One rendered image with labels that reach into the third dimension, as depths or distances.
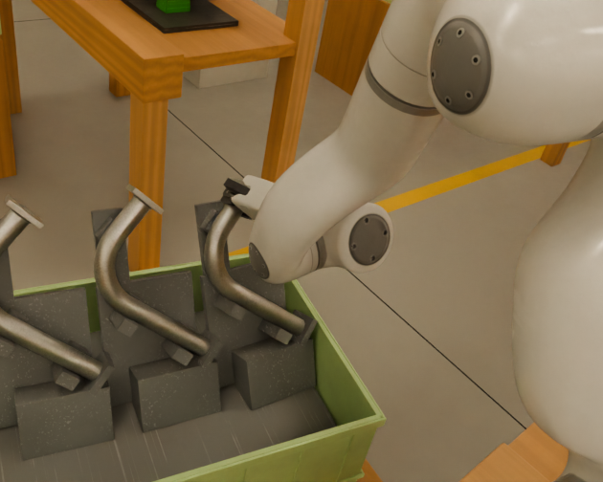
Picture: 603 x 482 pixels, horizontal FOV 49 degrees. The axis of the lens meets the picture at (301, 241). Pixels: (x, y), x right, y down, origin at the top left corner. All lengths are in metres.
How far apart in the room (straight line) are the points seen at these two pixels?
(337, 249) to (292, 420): 0.45
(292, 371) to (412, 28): 0.72
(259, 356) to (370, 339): 1.46
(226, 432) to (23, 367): 0.32
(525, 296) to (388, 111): 0.23
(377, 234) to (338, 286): 1.95
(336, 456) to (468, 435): 1.35
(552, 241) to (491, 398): 2.07
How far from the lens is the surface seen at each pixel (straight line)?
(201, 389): 1.10
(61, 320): 1.06
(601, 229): 0.46
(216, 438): 1.10
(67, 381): 1.04
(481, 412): 2.46
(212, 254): 1.02
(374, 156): 0.66
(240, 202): 0.93
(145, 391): 1.07
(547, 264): 0.46
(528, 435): 1.23
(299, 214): 0.70
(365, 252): 0.77
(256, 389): 1.12
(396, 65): 0.59
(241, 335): 1.14
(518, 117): 0.38
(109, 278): 1.00
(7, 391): 1.10
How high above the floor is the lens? 1.74
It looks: 37 degrees down
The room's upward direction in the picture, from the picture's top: 12 degrees clockwise
